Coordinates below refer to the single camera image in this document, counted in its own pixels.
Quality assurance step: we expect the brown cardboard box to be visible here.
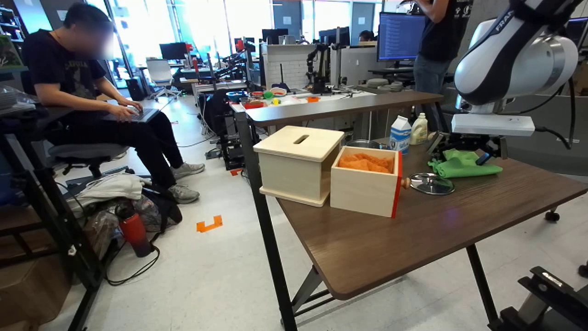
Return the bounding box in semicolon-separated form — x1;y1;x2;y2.
0;255;71;329

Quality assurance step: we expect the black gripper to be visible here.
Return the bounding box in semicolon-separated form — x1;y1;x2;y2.
430;134;505;167

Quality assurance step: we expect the orange floor tape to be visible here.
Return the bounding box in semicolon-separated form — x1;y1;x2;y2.
194;213;224;235

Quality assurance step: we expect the black metal table frame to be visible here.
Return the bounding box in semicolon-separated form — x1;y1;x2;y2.
244;116;510;331

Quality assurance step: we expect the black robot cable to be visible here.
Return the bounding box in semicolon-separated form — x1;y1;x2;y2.
532;75;580;152

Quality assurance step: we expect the white chair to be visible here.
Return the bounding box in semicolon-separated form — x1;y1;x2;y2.
145;55;178;95

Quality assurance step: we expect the white panel board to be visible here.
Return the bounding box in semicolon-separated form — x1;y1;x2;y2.
262;42;314;90

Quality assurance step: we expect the plastic bottle blue label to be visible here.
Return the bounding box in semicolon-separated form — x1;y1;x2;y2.
389;114;413;154

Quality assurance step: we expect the pale wooden box with slot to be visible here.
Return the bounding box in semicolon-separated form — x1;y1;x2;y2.
251;125;345;207

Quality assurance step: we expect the wooden drawer box red front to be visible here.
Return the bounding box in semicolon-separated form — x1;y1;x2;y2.
328;145;411;220

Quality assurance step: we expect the seated person in black shirt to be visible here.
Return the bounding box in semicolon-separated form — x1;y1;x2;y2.
20;2;207;206

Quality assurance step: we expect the grey cloth pile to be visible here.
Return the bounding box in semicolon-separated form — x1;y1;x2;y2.
69;171;145;209

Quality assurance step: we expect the black office chair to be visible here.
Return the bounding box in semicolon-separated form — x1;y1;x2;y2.
47;141;130;180

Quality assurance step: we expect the red bottle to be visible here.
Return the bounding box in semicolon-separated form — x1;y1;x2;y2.
117;209;154;257

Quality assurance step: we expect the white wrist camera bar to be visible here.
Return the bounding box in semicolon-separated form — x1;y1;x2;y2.
450;112;538;138

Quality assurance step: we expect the green cloth towel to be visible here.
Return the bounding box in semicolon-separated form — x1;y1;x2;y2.
426;147;503;182

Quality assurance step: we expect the dark raised desk shelf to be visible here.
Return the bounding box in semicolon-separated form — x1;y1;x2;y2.
244;90;444;127

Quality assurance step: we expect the blue screen monitor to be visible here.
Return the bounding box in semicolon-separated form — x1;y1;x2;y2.
374;11;426;64

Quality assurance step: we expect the standing person in dark shirt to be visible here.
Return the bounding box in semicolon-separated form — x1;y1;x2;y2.
400;0;474;93

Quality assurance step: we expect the black backpack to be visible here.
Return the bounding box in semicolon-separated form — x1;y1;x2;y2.
139;182;183;228

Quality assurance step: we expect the black metal rack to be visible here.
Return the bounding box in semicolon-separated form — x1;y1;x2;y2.
0;103;106;331

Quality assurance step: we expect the black computer monitor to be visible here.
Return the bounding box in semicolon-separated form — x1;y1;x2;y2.
317;25;351;49
159;40;189;60
260;27;290;46

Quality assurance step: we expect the black background robot stand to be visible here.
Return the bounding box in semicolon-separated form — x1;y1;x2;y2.
303;42;334;95

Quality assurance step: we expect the grey laptop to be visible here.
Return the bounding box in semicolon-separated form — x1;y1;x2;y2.
102;97;170;125

